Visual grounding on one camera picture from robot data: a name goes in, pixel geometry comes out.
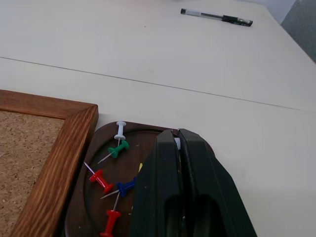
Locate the dark wooden tray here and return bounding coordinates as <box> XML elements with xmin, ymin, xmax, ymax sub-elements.
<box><xmin>60</xmin><ymin>121</ymin><xmax>216</xmax><ymax>237</ymax></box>

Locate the red pushpin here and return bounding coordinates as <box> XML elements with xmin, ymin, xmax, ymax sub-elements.
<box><xmin>83</xmin><ymin>161</ymin><xmax>115</xmax><ymax>195</ymax></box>
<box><xmin>99</xmin><ymin>192</ymin><xmax>122</xmax><ymax>237</ymax></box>

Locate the black clear gel pen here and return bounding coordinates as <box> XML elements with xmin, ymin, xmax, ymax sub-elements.
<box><xmin>180</xmin><ymin>8</ymin><xmax>254</xmax><ymax>27</ymax></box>

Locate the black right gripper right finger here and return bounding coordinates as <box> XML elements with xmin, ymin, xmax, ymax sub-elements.
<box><xmin>177</xmin><ymin>128</ymin><xmax>258</xmax><ymax>237</ymax></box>

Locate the blue pushpin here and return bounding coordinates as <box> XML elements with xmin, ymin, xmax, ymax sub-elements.
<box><xmin>100</xmin><ymin>176</ymin><xmax>138</xmax><ymax>200</ymax></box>

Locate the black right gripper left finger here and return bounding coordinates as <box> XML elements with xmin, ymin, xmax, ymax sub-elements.
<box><xmin>128</xmin><ymin>129</ymin><xmax>184</xmax><ymax>237</ymax></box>

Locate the white pushpin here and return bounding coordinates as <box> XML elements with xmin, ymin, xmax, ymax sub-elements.
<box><xmin>114</xmin><ymin>121</ymin><xmax>127</xmax><ymax>147</ymax></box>

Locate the green pushpin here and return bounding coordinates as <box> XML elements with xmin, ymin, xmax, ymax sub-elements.
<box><xmin>97</xmin><ymin>140</ymin><xmax>130</xmax><ymax>164</ymax></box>

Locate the wood framed cork board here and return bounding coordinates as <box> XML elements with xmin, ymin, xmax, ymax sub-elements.
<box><xmin>0</xmin><ymin>89</ymin><xmax>99</xmax><ymax>237</ymax></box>

